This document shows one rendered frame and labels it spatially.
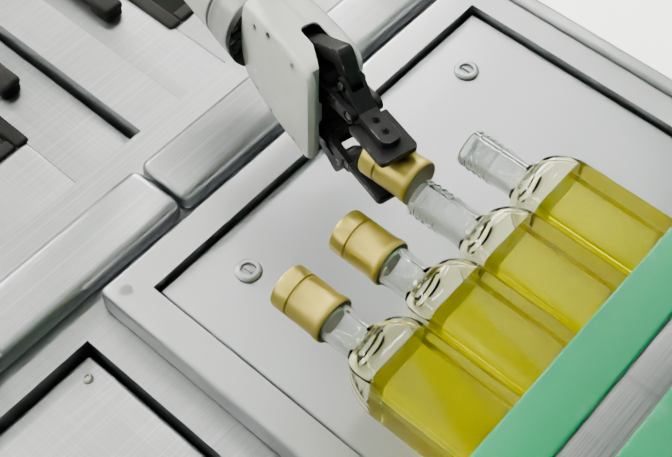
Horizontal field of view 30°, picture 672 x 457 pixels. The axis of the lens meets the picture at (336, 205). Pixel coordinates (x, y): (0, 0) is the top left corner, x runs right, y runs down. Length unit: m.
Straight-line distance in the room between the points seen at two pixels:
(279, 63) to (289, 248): 0.17
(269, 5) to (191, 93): 0.24
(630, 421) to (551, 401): 0.04
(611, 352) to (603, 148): 0.44
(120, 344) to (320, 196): 0.20
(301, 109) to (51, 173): 0.30
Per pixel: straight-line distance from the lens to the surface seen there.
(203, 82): 1.16
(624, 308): 0.70
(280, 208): 1.04
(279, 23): 0.91
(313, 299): 0.82
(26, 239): 1.08
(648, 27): 1.20
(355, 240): 0.85
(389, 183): 0.88
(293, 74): 0.90
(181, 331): 0.97
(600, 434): 0.66
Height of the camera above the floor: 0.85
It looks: 22 degrees up
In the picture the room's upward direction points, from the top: 54 degrees counter-clockwise
